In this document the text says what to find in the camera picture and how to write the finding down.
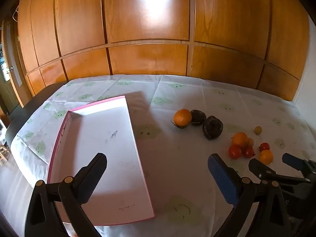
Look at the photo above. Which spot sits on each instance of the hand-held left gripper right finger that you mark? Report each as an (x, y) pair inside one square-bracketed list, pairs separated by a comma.
[(222, 177)]

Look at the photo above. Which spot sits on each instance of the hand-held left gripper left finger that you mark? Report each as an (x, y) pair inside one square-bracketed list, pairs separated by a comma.
[(91, 172)]

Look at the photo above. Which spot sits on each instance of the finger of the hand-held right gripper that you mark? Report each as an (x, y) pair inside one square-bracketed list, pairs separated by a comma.
[(258, 167), (295, 161)]

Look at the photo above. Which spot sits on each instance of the red tomato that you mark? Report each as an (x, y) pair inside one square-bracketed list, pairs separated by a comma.
[(264, 146), (234, 151), (248, 152)]

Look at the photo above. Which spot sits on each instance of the small pale yellow fruit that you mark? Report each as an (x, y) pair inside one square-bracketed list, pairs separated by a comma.
[(251, 142)]

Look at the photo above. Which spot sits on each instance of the pink-rimmed white box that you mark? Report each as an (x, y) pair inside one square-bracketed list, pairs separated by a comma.
[(103, 140)]

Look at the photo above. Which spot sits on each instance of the small yellow-green fruit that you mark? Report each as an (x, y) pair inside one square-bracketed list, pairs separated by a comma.
[(258, 130)]

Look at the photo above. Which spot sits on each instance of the dark purple mangosteen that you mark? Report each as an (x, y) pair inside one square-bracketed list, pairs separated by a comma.
[(212, 127), (198, 116)]

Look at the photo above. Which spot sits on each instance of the orange with green leaf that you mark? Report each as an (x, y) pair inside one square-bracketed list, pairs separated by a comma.
[(182, 117)]

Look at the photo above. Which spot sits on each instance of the white cloud-print tablecloth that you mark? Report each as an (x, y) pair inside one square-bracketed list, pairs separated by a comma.
[(177, 153)]

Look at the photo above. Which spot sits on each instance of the wooden stool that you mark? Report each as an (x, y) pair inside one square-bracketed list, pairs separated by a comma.
[(3, 153)]

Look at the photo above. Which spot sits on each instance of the wooden door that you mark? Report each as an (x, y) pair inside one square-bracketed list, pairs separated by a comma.
[(11, 84)]

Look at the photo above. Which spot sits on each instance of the wooden wardrobe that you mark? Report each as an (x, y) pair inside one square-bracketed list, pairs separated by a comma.
[(148, 54)]

